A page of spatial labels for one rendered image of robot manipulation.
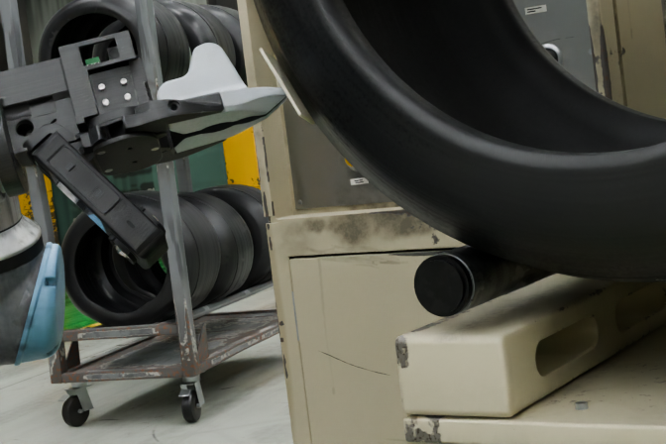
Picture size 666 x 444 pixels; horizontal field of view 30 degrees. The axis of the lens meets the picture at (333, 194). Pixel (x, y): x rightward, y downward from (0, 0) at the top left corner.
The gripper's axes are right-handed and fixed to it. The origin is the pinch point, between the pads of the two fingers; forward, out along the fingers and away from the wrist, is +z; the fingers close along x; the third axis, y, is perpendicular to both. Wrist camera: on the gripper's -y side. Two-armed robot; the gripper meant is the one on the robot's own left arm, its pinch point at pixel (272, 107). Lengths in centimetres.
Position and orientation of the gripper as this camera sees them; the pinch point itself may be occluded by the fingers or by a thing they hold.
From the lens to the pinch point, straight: 92.0
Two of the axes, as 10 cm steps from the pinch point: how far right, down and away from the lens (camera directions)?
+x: -0.4, 3.0, 9.5
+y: -2.8, -9.2, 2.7
